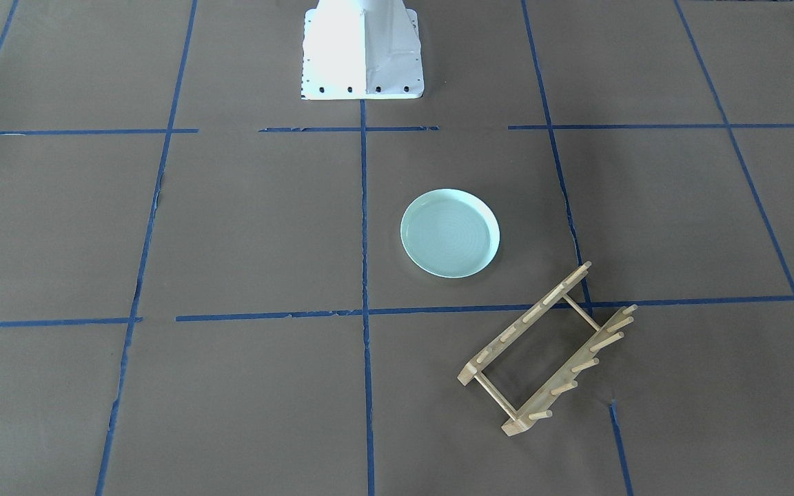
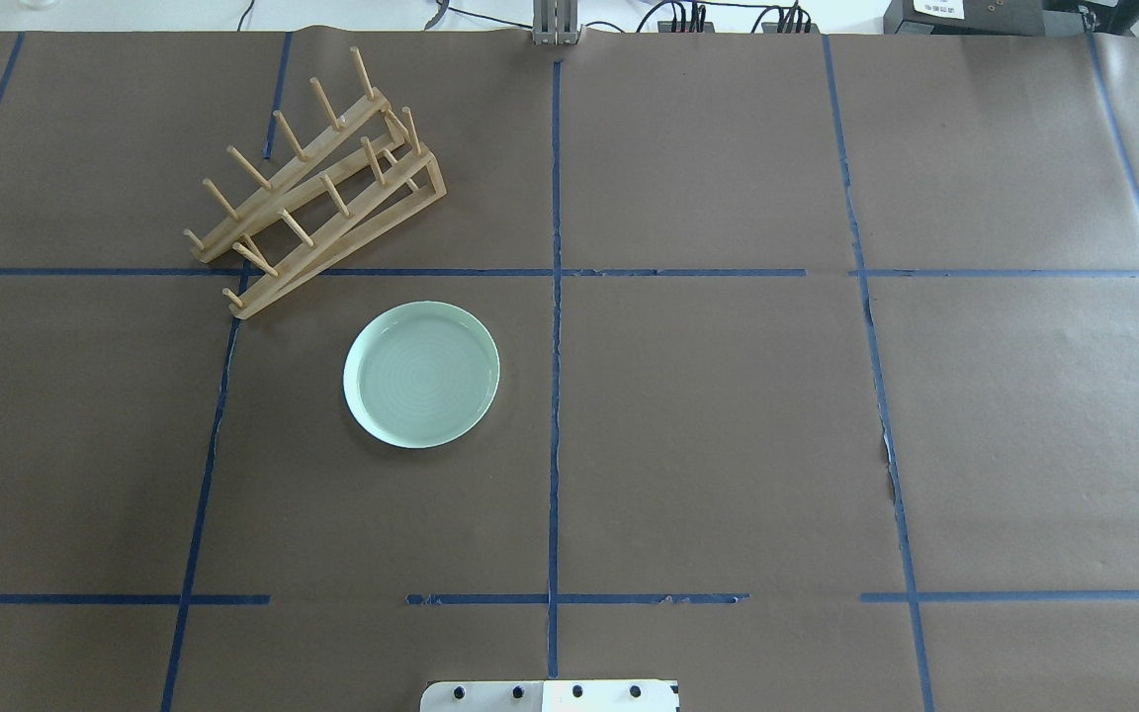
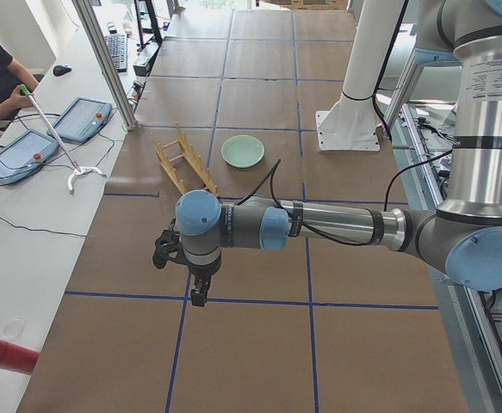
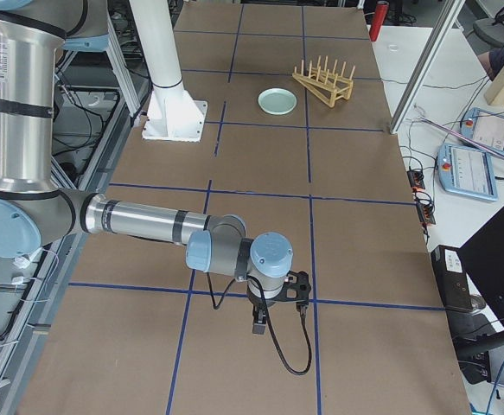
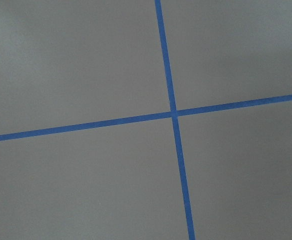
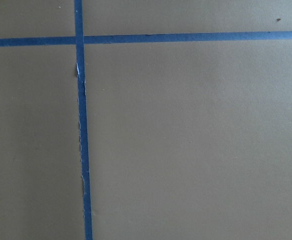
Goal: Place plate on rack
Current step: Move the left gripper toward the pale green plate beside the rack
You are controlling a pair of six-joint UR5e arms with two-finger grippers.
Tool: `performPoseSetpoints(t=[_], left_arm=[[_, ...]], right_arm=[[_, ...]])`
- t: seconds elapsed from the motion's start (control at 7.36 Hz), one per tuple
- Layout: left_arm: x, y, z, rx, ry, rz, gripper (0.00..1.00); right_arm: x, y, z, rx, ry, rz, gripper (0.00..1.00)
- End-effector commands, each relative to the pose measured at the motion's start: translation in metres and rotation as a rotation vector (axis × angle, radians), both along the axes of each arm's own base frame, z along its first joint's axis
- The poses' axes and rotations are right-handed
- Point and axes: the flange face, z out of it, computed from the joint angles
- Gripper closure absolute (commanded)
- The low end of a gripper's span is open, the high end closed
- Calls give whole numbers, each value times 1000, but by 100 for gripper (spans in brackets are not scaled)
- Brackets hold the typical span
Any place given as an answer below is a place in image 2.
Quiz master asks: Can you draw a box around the light green ceramic plate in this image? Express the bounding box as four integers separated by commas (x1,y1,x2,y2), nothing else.
342,301,501,449

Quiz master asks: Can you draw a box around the wooden dish rack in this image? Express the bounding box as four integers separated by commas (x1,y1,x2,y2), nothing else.
185,46,446,320

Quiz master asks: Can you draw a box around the black power strip left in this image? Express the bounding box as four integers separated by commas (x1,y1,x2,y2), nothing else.
634,1,713,35

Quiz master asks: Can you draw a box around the black power strip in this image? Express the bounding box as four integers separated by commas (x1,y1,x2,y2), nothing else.
749,1,819,35
634,1,713,35

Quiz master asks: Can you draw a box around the black power strip right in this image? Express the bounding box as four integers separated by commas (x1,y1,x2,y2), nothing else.
749,1,819,35

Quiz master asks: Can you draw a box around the black equipment box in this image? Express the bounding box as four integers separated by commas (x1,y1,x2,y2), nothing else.
882,1,1090,36

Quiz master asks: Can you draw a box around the aluminium frame post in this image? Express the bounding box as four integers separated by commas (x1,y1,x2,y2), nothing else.
532,0,581,46

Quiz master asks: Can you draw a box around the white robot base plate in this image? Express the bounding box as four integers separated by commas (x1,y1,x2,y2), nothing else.
419,677,681,711

